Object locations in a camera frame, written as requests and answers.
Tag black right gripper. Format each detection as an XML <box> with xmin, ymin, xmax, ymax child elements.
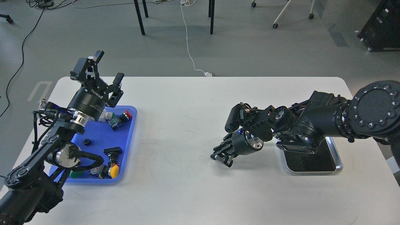
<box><xmin>210</xmin><ymin>128</ymin><xmax>264</xmax><ymax>168</ymax></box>

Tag white floor cable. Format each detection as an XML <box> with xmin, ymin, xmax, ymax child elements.
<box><xmin>180</xmin><ymin>0</ymin><xmax>212</xmax><ymax>77</ymax></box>

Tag black floor cable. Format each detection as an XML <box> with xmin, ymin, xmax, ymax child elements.
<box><xmin>0</xmin><ymin>0</ymin><xmax>72</xmax><ymax>118</ymax></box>

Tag light green white switch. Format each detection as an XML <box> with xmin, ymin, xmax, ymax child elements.
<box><xmin>98</xmin><ymin>110</ymin><xmax>115</xmax><ymax>123</ymax></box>

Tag black push button switch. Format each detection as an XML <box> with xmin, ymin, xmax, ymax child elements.
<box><xmin>103</xmin><ymin>147</ymin><xmax>123</xmax><ymax>166</ymax></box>

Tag small black gear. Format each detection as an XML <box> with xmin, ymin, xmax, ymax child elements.
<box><xmin>83</xmin><ymin>138</ymin><xmax>92</xmax><ymax>146</ymax></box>

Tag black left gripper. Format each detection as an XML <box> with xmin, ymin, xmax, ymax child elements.
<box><xmin>67</xmin><ymin>50</ymin><xmax>125</xmax><ymax>121</ymax></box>

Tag white chair base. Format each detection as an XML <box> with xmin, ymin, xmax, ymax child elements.
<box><xmin>268</xmin><ymin>0</ymin><xmax>316</xmax><ymax>30</ymax></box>

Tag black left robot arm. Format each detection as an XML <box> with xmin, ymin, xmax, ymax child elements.
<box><xmin>1</xmin><ymin>50</ymin><xmax>124</xmax><ymax>225</ymax></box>

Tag black table legs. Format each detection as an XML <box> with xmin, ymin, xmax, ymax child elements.
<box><xmin>134</xmin><ymin>0</ymin><xmax>215</xmax><ymax>36</ymax></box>

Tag clear small switch block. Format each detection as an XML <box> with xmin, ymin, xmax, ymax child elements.
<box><xmin>89</xmin><ymin>165</ymin><xmax>104</xmax><ymax>177</ymax></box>

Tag blue plastic tray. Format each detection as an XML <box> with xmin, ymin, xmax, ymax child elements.
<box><xmin>66</xmin><ymin>106</ymin><xmax>137</xmax><ymax>184</ymax></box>

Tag silver metal tray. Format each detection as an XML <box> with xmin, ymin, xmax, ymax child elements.
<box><xmin>283</xmin><ymin>137</ymin><xmax>344</xmax><ymax>175</ymax></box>

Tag green push button switch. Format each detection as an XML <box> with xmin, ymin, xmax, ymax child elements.
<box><xmin>69</xmin><ymin>170</ymin><xmax>84</xmax><ymax>178</ymax></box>

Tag yellow push button switch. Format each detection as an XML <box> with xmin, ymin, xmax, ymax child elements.
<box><xmin>98</xmin><ymin>164</ymin><xmax>119</xmax><ymax>178</ymax></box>

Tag black equipment case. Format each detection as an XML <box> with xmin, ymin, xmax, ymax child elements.
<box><xmin>357</xmin><ymin>0</ymin><xmax>400</xmax><ymax>52</ymax></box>

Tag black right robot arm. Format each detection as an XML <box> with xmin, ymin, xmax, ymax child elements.
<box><xmin>210</xmin><ymin>81</ymin><xmax>400</xmax><ymax>167</ymax></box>

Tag red push button switch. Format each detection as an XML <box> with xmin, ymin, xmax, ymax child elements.
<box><xmin>106</xmin><ymin>110</ymin><xmax>133</xmax><ymax>131</ymax></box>

